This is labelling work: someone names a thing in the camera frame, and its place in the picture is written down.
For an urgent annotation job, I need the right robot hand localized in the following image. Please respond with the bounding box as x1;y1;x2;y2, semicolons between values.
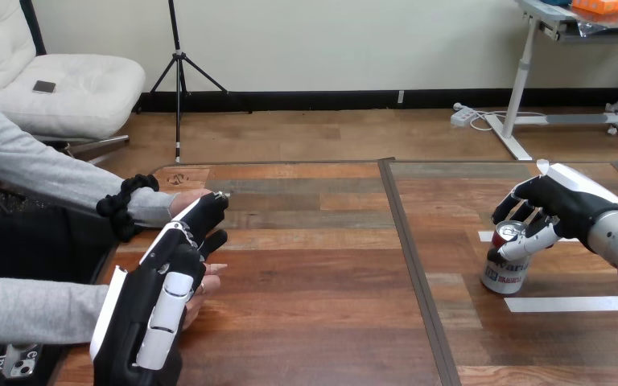
487;158;618;265

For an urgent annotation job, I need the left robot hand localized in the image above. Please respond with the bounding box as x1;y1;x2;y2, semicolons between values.
89;191;231;386

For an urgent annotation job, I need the person's hand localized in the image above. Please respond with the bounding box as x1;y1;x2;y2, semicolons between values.
168;187;230;219
182;261;229;332

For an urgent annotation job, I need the red and white drink can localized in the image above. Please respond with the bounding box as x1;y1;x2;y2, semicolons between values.
480;220;534;296

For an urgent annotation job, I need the person's forearm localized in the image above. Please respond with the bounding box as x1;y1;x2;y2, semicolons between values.
0;271;111;347
0;80;180;228

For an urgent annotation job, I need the person's body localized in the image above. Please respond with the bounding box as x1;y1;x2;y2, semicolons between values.
0;162;125;386

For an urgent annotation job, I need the black scrunchie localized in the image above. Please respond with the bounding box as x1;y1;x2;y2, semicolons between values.
95;173;161;244

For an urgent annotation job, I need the black tripod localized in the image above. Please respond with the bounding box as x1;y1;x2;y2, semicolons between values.
134;0;254;164

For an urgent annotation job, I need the white power strip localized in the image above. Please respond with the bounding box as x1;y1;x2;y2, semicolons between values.
450;102;476;128

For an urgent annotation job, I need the white desk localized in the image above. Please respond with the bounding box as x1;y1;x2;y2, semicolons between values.
483;0;618;162

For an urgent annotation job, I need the white cushioned chair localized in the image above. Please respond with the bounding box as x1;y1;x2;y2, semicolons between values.
0;0;147;158

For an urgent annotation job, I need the orange thing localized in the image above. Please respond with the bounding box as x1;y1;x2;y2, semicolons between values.
571;0;618;16

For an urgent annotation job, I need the white power cable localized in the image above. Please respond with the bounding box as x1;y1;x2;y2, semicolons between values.
468;109;548;133

